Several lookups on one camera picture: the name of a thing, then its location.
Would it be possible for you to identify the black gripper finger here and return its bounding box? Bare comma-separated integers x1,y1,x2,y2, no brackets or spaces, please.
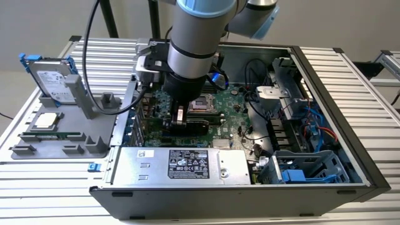
162,99,189,132

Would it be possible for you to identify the black Nvidia graphics card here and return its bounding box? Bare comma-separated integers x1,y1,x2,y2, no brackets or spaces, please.
155,117,209,137

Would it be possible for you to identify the CPU socket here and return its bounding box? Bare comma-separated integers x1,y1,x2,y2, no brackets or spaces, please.
189,95,217,111

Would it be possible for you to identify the blue glowing wrist connector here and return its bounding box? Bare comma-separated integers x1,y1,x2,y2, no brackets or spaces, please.
209,73,227,88

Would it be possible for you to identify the green motherboard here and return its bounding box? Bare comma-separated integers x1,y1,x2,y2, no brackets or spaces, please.
141,79,259,160

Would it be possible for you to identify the silver finned heatsink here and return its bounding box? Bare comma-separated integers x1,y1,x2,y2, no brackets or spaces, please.
213,138,233,148

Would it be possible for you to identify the silver power supply unit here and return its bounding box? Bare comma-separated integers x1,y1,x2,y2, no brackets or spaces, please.
110,146,253,186

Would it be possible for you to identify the silver metal drive cage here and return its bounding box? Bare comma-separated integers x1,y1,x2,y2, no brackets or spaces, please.
255,57,313,120

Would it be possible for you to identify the grey plastic parts rack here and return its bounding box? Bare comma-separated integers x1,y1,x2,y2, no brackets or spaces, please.
9,75,121,160

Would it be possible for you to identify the black stand pole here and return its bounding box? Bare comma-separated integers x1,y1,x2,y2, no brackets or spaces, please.
147,0,161,39
98,0,119,38

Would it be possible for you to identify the grey-blue plastic disk bay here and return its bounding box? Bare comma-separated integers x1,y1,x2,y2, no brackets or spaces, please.
258,150,350,185

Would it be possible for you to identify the black open PC case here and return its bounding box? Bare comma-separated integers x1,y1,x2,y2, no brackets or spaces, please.
89,38,393,221

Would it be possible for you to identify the hard disk in blue carrier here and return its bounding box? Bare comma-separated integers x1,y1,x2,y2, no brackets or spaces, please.
18,53,78,108

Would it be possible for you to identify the silver CPU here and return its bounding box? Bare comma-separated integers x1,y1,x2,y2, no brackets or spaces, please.
33,112,59,129

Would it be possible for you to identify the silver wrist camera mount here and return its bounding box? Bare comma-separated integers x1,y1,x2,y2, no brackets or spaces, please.
131,37,170,82

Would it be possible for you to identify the long black arched cable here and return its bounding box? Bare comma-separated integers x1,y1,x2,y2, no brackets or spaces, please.
243,58,269,104

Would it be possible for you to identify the thick black camera cable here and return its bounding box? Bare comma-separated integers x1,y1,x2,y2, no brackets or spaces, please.
83,0,149,116

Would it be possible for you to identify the blue wire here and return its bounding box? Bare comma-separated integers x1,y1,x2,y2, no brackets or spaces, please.
302,105,327,152

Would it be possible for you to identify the blue plastic carrier handle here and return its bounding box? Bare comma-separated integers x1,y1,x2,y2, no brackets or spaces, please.
281,169,307,183

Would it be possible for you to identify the red wire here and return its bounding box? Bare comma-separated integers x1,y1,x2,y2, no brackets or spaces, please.
311,125,339,142

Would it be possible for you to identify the black table connector bracket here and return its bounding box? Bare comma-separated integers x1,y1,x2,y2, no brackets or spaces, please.
351,61,385,78

